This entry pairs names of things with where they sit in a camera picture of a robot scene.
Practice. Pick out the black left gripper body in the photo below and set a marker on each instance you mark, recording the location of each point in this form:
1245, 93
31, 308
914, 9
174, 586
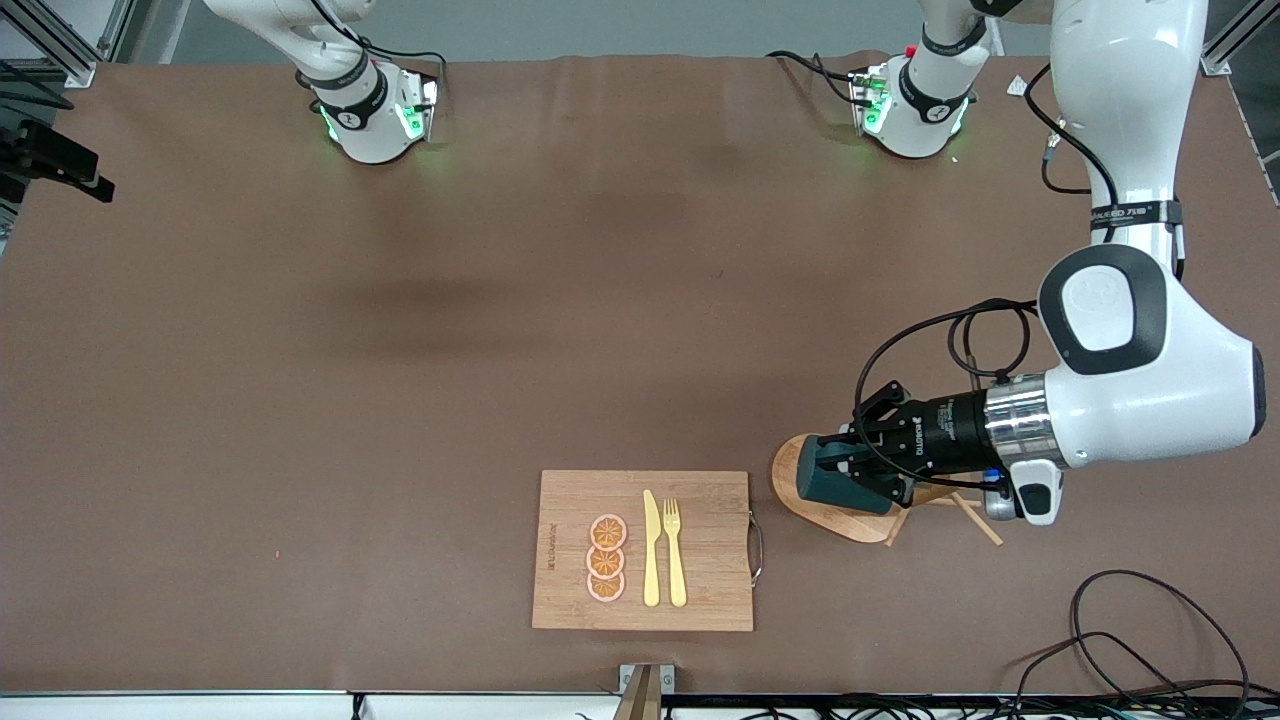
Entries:
946, 432

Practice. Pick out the yellow plastic fork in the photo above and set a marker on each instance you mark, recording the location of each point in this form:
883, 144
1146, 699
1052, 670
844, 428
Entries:
676, 570

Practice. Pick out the white table edge rail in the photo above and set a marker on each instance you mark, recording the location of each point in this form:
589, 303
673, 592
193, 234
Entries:
200, 708

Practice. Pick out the orange slice toy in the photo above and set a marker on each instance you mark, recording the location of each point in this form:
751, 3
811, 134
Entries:
605, 588
608, 532
605, 562

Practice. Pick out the wooden mug rack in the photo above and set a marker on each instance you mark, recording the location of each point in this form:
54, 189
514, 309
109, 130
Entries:
850, 525

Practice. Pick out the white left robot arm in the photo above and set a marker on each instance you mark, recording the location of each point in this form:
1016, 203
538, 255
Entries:
1150, 380

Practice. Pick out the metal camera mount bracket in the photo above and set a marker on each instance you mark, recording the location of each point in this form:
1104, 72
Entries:
645, 700

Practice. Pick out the aluminium frame post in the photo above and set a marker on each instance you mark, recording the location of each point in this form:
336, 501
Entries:
80, 75
1220, 60

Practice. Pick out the teal cup yellow inside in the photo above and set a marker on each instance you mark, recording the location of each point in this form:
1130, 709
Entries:
835, 490

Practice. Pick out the yellow plastic knife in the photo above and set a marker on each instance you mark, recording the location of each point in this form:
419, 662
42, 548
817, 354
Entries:
651, 560

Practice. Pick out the brown table cover sheet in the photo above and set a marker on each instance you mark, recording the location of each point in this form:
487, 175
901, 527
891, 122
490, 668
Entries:
500, 300

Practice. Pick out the white paper scrap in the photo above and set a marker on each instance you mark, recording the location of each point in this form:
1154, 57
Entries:
1017, 86

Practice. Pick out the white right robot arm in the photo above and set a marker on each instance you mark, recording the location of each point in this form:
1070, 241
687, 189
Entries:
365, 120

